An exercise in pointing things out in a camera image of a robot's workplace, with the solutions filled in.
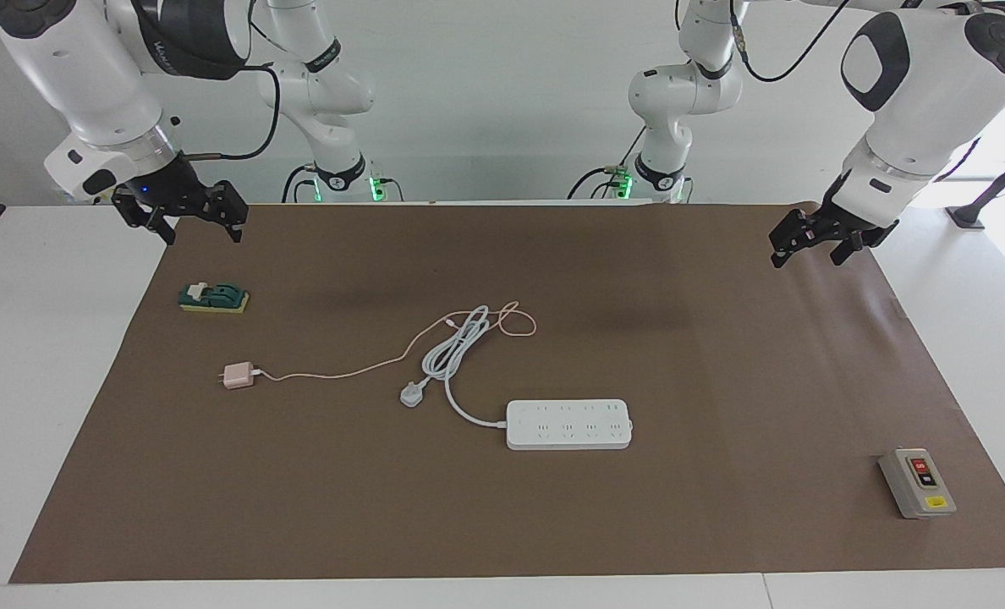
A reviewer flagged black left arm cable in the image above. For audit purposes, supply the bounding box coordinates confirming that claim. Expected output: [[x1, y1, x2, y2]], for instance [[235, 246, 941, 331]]
[[727, 0, 852, 84]]

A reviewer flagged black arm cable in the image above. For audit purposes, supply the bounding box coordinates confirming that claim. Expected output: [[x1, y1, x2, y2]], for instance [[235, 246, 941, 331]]
[[183, 0, 283, 162], [727, 0, 852, 84]]

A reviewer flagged pink charging cable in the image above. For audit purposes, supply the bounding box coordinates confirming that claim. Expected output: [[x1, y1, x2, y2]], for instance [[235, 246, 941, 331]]
[[251, 302, 537, 383]]

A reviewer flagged grey push-button switch box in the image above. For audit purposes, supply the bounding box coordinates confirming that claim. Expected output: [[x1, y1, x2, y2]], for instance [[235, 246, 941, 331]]
[[879, 447, 957, 519]]

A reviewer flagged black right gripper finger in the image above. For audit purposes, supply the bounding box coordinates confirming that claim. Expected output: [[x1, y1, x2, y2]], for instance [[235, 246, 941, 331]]
[[211, 180, 250, 244], [113, 193, 175, 246]]

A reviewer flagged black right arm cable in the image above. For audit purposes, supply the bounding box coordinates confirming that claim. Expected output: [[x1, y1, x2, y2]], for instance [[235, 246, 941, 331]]
[[183, 0, 283, 162]]

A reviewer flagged white power strip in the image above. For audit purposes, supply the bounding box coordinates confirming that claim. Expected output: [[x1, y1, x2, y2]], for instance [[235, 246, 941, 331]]
[[505, 399, 634, 451]]

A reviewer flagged black base cable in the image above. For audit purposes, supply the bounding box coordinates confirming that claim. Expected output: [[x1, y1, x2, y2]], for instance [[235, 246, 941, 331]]
[[567, 125, 649, 202], [281, 163, 321, 204]]

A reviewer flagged white power strip cord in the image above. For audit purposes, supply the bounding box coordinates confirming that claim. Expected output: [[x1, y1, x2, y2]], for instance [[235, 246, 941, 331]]
[[399, 305, 510, 426]]

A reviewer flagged green knife switch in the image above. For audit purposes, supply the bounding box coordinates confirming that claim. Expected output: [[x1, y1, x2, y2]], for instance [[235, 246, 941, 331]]
[[178, 282, 250, 315]]

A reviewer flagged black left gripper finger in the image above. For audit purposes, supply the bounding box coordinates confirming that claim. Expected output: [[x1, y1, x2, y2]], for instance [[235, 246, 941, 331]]
[[769, 211, 821, 268], [831, 233, 871, 266]]

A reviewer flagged brown paper mat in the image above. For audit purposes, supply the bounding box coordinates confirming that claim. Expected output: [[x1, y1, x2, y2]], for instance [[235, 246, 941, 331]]
[[9, 201, 1005, 584]]

